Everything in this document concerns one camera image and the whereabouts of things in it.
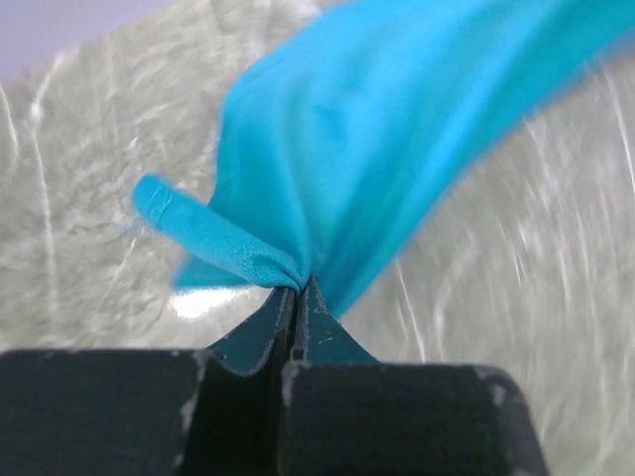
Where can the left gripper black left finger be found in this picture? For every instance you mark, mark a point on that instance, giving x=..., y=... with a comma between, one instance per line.
x=208, y=411

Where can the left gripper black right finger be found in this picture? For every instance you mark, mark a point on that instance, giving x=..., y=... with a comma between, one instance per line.
x=347, y=413

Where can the teal polo shirt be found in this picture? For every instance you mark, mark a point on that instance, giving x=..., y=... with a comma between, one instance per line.
x=334, y=147

